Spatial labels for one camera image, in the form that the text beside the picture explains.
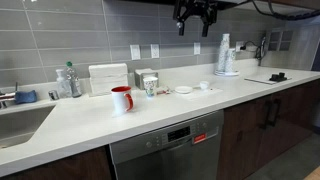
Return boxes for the small white plate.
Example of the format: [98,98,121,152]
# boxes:
[175,86,193,94]

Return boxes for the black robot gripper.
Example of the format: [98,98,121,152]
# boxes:
[173,0,218,37]

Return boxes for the red white candy packets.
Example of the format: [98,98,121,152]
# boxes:
[157,86,171,95]

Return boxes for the clear plastic water bottle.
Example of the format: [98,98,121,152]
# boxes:
[66,61,82,98]

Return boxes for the dark wood cabinet doors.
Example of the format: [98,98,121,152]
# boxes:
[217,80,320,180]

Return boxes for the metal napkin holder box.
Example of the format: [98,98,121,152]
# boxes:
[134,68,158,90]

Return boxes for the patterned paper cup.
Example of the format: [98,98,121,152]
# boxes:
[143,77,158,97]

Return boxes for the white mug with red handle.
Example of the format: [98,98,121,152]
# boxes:
[111,86,133,116]

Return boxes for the tall stack of paper cups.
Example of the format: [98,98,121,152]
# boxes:
[217,33,230,71]

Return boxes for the white flat tray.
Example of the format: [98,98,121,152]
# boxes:
[246,75,276,85]

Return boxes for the blue sponge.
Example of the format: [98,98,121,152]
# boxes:
[15,90,37,104]

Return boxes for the stainless steel dishwasher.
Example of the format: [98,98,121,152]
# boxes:
[110,110,224,180]

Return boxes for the small white bowl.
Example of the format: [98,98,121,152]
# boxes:
[199,81,210,90]

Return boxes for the black object on tray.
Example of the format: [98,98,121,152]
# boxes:
[270,72,287,82]

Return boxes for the stainless steel sink basin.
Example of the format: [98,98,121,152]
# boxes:
[0,106,54,149]

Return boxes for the short stack of paper cups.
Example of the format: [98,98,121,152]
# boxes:
[225,48,236,73]

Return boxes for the chrome sink faucet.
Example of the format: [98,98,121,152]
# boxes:
[0,83,18,109]

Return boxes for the clear soap dispenser bottle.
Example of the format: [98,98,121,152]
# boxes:
[56,69,72,98]

